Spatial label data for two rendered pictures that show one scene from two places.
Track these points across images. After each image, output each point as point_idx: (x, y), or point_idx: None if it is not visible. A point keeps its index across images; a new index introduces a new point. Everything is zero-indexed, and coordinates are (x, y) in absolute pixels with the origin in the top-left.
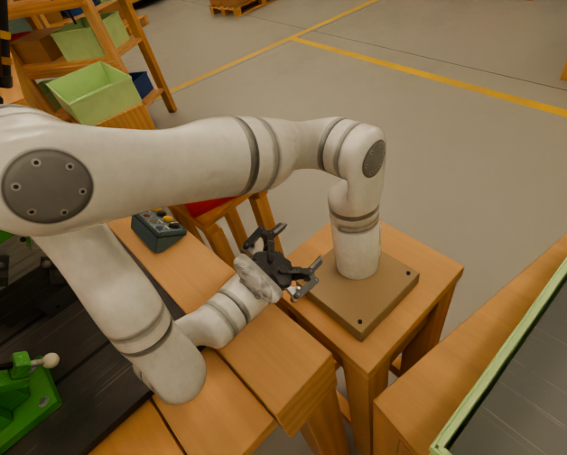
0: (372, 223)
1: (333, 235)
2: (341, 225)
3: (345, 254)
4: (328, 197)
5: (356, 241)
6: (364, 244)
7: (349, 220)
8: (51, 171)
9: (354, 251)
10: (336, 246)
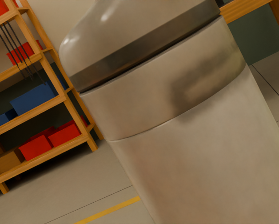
0: (237, 45)
1: (174, 182)
2: (180, 76)
3: (257, 214)
4: (71, 44)
5: (252, 120)
6: (272, 125)
7: (191, 31)
8: None
9: (272, 171)
10: (209, 220)
